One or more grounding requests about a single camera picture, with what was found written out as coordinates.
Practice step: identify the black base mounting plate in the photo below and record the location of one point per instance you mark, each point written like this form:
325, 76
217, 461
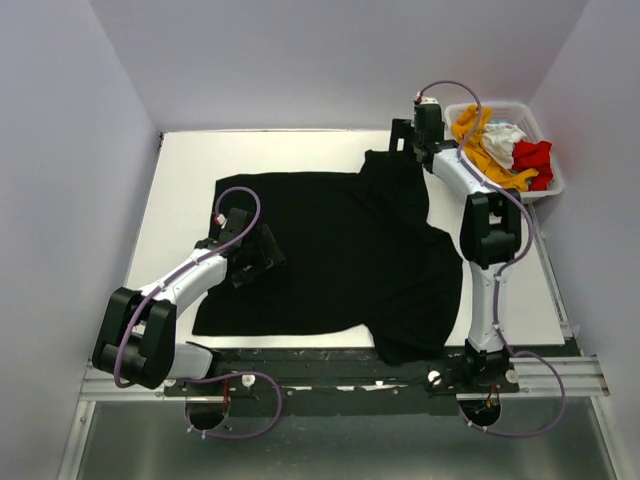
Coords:
342, 382

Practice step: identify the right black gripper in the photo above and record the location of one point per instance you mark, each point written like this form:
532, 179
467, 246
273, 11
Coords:
401, 129

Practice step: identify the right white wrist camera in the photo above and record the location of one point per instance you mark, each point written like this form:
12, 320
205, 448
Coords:
424, 102

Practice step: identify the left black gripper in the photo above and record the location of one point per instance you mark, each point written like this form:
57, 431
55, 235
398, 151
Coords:
269, 257

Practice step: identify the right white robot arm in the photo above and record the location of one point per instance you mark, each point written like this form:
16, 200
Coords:
490, 234

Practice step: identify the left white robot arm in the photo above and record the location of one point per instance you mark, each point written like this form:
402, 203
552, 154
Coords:
137, 339

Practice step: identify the yellow t shirt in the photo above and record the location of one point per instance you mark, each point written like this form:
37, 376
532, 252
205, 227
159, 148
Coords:
468, 127

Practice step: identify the white t shirt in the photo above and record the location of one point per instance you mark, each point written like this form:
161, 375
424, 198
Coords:
499, 141

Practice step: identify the red t shirt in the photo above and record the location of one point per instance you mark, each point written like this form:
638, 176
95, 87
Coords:
534, 156

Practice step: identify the black t shirt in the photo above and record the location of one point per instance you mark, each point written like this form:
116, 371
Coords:
359, 251

